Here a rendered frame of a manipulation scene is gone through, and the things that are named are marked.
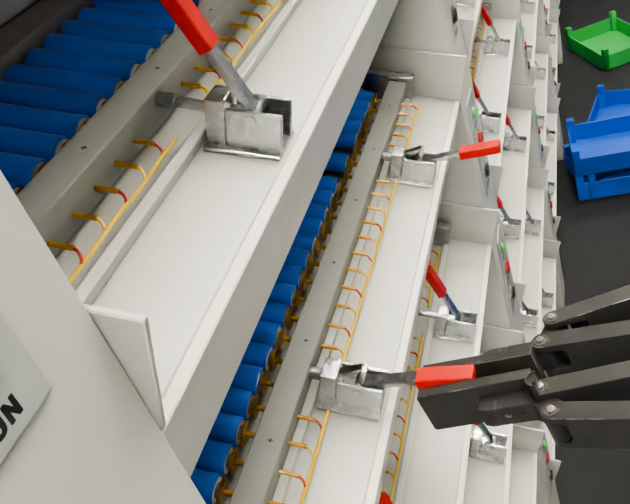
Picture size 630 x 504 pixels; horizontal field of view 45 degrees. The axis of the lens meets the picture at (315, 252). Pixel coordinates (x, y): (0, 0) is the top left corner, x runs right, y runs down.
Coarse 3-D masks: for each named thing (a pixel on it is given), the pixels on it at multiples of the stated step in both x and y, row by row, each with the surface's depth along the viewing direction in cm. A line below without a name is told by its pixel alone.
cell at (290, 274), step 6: (282, 270) 56; (288, 270) 56; (294, 270) 56; (300, 270) 56; (282, 276) 56; (288, 276) 56; (294, 276) 56; (300, 276) 56; (282, 282) 56; (288, 282) 56; (294, 282) 56; (300, 282) 56
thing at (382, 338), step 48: (384, 48) 79; (432, 96) 81; (432, 144) 74; (384, 192) 68; (432, 192) 68; (384, 240) 62; (432, 240) 67; (384, 288) 58; (288, 336) 54; (336, 336) 54; (384, 336) 54; (336, 432) 47; (384, 432) 48; (336, 480) 45
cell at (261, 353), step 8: (248, 344) 50; (256, 344) 50; (264, 344) 51; (248, 352) 50; (256, 352) 50; (264, 352) 50; (248, 360) 50; (256, 360) 50; (264, 360) 50; (264, 368) 50
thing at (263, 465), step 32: (384, 96) 76; (384, 128) 72; (352, 192) 63; (352, 224) 60; (384, 224) 63; (352, 256) 60; (320, 288) 54; (352, 288) 56; (320, 320) 52; (288, 352) 49; (320, 352) 52; (288, 384) 47; (288, 416) 45; (256, 448) 44; (288, 448) 46; (256, 480) 42
